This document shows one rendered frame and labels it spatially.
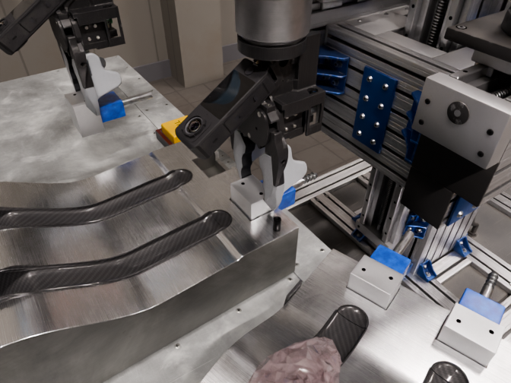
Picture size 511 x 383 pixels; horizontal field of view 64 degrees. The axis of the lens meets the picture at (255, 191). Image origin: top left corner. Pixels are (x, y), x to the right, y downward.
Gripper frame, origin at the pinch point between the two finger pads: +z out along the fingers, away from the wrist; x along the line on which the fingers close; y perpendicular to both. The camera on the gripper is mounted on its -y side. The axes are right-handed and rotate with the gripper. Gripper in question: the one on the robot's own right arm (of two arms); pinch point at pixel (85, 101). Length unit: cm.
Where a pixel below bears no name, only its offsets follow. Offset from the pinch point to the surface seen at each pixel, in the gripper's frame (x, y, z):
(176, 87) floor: 178, 90, 95
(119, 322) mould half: -36.0, -9.2, 6.2
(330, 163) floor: 55, 117, 95
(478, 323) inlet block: -57, 21, 7
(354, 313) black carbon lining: -48, 13, 10
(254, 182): -28.4, 12.7, 3.3
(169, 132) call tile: 1.4, 13.5, 11.4
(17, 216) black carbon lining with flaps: -17.5, -14.4, 3.2
